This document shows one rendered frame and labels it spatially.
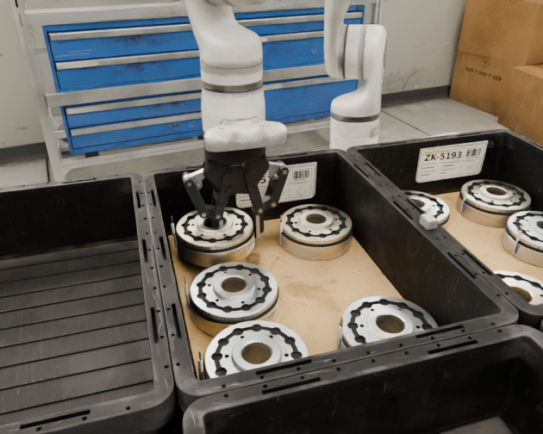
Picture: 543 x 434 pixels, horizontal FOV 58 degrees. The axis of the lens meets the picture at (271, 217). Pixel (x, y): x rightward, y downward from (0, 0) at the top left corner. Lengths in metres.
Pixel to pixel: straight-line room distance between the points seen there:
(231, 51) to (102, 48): 1.80
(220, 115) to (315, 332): 0.26
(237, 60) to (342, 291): 0.30
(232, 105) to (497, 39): 3.59
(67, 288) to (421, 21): 3.69
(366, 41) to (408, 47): 3.20
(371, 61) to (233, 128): 0.40
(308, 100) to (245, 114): 2.14
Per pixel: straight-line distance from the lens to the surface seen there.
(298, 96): 2.66
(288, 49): 2.57
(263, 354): 0.51
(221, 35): 0.55
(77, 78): 2.34
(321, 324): 0.58
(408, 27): 4.04
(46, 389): 0.56
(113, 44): 2.32
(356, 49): 0.88
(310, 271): 0.65
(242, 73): 0.55
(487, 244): 0.77
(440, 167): 0.85
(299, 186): 0.75
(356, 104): 0.90
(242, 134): 0.53
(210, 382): 0.39
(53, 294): 0.67
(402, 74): 4.11
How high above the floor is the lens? 1.22
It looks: 31 degrees down
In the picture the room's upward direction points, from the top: straight up
